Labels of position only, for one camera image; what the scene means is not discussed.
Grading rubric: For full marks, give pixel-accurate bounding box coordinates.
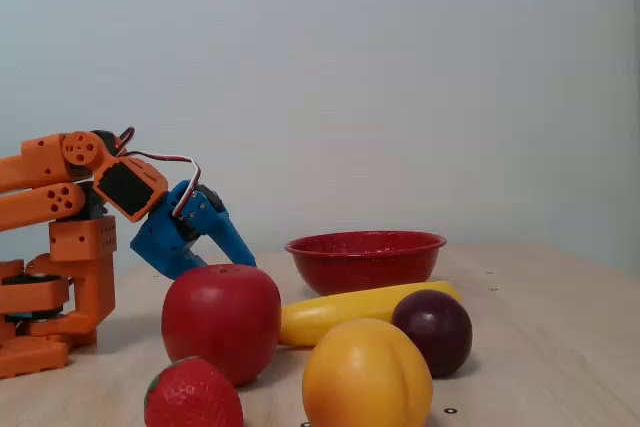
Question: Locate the orange yellow peach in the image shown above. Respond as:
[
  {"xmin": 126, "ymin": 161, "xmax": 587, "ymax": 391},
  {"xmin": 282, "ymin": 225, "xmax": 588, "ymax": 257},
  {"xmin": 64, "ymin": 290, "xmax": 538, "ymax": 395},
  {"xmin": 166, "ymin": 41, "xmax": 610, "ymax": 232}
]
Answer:
[{"xmin": 301, "ymin": 317, "xmax": 434, "ymax": 427}]

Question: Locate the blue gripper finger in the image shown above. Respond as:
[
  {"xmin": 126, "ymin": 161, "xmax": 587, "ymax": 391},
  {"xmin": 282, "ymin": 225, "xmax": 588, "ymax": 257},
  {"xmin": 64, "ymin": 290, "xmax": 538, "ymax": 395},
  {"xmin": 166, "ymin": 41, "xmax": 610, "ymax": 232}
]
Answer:
[
  {"xmin": 188, "ymin": 185, "xmax": 258, "ymax": 269},
  {"xmin": 141, "ymin": 246, "xmax": 210, "ymax": 281}
]

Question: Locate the dark purple plum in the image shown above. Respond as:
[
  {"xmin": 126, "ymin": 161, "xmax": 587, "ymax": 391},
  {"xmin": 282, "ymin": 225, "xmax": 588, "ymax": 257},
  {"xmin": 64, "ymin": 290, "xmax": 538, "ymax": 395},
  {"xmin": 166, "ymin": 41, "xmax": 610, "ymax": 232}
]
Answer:
[{"xmin": 391, "ymin": 289, "xmax": 474, "ymax": 379}]

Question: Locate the red strawberry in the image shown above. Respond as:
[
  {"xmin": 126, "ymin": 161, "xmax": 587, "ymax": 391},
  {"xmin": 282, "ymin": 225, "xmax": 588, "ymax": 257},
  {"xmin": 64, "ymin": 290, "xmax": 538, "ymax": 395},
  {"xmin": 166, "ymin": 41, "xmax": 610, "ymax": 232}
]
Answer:
[{"xmin": 143, "ymin": 355, "xmax": 245, "ymax": 427}]

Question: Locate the red apple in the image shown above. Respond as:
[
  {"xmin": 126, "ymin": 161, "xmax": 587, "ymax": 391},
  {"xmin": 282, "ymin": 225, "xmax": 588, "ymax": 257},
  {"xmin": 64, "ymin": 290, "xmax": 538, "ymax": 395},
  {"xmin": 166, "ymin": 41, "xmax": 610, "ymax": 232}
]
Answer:
[{"xmin": 161, "ymin": 263, "xmax": 283, "ymax": 388}]

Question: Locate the red speckled bowl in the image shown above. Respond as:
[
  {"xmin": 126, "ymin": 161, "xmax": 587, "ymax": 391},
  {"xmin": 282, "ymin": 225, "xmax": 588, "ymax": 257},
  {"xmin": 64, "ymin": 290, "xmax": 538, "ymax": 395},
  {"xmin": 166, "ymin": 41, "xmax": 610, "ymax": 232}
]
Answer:
[{"xmin": 284, "ymin": 230, "xmax": 448, "ymax": 297}]

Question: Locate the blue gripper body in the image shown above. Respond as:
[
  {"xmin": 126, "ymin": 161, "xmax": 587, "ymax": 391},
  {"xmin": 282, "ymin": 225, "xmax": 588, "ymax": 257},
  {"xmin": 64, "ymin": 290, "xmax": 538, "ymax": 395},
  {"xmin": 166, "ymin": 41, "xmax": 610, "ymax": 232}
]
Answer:
[{"xmin": 130, "ymin": 179, "xmax": 202, "ymax": 259}]

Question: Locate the yellow banana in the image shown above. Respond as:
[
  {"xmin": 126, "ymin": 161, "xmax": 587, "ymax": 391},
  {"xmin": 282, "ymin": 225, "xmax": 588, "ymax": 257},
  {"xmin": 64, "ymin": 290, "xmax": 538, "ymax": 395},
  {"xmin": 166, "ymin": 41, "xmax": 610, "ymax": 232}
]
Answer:
[{"xmin": 278, "ymin": 280, "xmax": 464, "ymax": 348}]

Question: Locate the red white black servo cable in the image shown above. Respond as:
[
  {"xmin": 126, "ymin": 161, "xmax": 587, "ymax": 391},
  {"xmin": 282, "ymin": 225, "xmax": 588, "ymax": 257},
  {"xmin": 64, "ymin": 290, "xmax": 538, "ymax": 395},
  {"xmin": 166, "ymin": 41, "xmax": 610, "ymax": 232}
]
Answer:
[{"xmin": 113, "ymin": 125, "xmax": 203, "ymax": 219}]

